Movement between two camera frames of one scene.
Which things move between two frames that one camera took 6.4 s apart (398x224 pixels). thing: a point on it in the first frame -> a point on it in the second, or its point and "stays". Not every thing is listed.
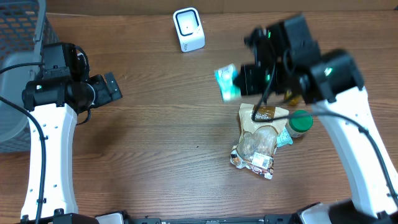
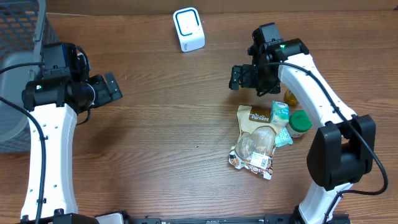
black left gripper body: (112, 87) stays
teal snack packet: (284, 138) stays
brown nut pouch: (259, 125) stays
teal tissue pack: (225, 76) -> (280, 112)
